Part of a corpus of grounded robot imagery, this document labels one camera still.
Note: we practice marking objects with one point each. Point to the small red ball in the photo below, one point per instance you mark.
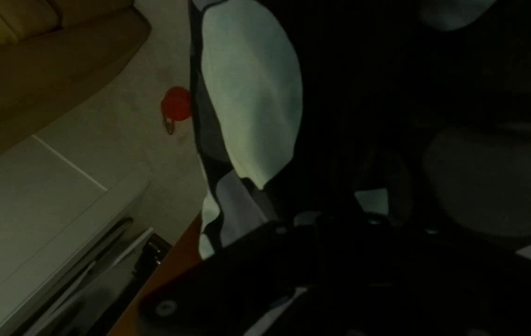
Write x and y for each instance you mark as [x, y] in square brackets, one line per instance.
[175, 104]

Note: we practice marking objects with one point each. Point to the mustard yellow armchair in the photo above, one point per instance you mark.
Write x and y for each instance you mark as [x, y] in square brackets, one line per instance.
[57, 52]

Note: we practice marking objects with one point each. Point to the black grey spotted blanket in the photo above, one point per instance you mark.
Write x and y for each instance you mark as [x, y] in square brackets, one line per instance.
[405, 108]

